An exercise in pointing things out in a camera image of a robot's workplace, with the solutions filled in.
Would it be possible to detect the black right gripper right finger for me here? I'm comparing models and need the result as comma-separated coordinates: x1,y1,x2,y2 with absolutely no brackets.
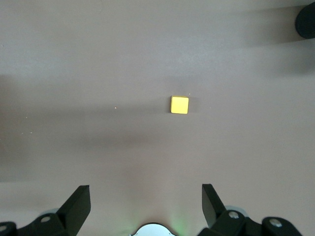
198,183,302,236

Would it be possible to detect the yellow block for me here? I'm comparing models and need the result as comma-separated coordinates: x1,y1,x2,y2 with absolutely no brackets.
170,95,189,115

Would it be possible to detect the black round object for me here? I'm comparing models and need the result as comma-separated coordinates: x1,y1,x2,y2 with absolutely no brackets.
294,4,315,39

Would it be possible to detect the brown table cover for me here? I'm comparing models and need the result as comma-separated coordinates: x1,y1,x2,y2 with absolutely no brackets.
0,0,315,236

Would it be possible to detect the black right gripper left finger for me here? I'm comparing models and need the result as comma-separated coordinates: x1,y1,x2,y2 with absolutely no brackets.
0,184,91,236

